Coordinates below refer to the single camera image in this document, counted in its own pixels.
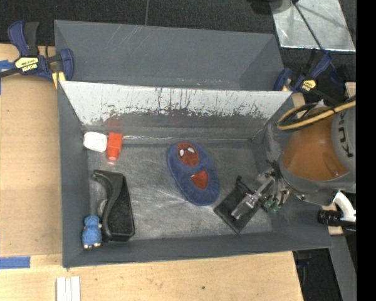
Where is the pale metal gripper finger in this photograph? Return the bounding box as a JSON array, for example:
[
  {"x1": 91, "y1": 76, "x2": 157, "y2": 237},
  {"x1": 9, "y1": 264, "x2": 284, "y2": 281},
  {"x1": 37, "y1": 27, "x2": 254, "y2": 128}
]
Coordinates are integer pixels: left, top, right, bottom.
[
  {"x1": 234, "y1": 191, "x2": 258, "y2": 214},
  {"x1": 231, "y1": 199, "x2": 261, "y2": 221}
]

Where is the blue slipper with red face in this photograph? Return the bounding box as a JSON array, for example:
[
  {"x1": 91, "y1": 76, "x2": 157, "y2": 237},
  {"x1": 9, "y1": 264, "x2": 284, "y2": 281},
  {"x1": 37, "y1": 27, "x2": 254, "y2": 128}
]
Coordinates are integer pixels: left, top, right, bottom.
[{"x1": 166, "y1": 140, "x2": 221, "y2": 207}]

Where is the white bottle with orange cap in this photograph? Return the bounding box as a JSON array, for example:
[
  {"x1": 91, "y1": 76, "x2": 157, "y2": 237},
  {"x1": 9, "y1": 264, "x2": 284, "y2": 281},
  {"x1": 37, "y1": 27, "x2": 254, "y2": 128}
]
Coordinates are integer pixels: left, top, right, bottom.
[{"x1": 82, "y1": 131, "x2": 124, "y2": 161}]

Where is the blue toy animal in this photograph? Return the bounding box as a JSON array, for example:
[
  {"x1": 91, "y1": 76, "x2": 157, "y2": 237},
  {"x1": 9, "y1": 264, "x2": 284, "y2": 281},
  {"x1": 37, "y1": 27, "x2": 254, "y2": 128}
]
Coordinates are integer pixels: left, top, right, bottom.
[{"x1": 81, "y1": 215, "x2": 103, "y2": 250}]

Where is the grey metal bin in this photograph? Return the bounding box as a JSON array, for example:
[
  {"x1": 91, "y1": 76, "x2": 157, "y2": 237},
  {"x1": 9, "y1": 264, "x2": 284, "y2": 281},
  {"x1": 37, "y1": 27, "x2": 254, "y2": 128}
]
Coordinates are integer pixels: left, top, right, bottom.
[{"x1": 53, "y1": 19, "x2": 333, "y2": 268}]

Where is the pale wood flat board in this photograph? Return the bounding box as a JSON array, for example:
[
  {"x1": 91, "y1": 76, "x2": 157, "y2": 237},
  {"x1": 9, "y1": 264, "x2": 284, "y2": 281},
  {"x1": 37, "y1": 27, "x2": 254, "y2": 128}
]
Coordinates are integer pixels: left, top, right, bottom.
[{"x1": 0, "y1": 45, "x2": 64, "y2": 258}]

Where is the black cylinder on white bracket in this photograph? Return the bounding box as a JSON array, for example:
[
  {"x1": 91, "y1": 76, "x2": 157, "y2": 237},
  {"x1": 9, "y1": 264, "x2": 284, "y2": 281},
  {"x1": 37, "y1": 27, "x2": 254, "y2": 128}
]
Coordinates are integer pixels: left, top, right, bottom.
[{"x1": 316, "y1": 191, "x2": 357, "y2": 226}]

